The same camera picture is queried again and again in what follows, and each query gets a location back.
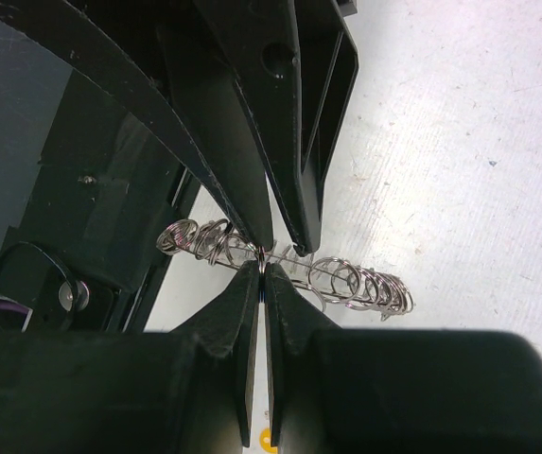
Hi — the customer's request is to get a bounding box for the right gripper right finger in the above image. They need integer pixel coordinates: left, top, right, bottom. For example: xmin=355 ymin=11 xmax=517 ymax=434
xmin=264 ymin=264 xmax=542 ymax=453

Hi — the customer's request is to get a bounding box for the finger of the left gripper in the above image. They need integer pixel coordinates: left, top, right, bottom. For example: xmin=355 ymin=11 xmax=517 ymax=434
xmin=196 ymin=1 xmax=358 ymax=256
xmin=0 ymin=1 xmax=273 ymax=249

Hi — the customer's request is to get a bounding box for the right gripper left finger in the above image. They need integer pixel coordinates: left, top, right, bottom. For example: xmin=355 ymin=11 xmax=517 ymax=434
xmin=0 ymin=261 xmax=259 ymax=453

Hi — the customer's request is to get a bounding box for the silver spiked keyring disc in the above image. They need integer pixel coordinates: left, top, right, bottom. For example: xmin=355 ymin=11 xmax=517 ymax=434
xmin=156 ymin=218 xmax=414 ymax=321

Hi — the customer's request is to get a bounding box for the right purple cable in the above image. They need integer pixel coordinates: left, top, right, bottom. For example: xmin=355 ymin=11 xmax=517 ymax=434
xmin=0 ymin=297 xmax=33 ymax=327

